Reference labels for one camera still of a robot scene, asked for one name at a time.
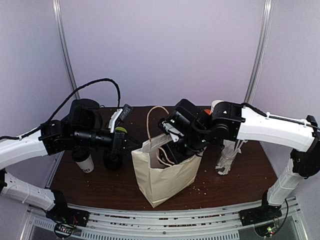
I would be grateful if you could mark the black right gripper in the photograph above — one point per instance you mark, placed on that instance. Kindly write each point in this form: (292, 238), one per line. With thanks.
(175, 152)

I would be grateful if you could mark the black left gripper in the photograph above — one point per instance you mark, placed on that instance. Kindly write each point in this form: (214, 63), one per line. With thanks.
(118, 143)

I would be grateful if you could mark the stack of black cup lids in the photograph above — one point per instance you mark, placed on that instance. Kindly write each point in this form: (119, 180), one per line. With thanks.
(112, 162)

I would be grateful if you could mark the white paper takeout bag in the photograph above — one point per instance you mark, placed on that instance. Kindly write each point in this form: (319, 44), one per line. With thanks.
(159, 182)

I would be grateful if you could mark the single white paper cup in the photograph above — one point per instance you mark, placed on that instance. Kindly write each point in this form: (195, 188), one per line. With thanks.
(86, 165)

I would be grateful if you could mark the black plastic cup lid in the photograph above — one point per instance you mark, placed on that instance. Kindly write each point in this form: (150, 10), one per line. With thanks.
(80, 154)

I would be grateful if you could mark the stack of white paper cups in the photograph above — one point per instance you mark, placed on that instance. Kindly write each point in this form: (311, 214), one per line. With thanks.
(213, 105)

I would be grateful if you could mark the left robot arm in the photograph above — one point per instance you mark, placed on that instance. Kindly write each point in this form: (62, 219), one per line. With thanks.
(82, 128)

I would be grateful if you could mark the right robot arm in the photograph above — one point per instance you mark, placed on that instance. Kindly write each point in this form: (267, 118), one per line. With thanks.
(192, 130)

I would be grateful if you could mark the green plastic bowl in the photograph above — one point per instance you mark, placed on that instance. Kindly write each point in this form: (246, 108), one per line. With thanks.
(122, 129)

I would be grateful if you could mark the orange plastic bowl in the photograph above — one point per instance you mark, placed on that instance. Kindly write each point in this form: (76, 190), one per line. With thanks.
(207, 112)

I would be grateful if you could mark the glass of white wrapped straws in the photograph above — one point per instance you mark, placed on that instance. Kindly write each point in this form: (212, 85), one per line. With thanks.
(230, 149)

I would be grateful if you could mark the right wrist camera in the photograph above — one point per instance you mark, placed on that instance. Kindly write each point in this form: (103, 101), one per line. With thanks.
(168, 129)

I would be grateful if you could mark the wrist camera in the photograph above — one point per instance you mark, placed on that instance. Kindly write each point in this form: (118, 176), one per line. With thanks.
(168, 129)
(118, 117)

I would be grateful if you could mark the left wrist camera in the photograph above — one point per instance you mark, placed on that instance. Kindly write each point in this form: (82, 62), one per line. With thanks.
(118, 117)

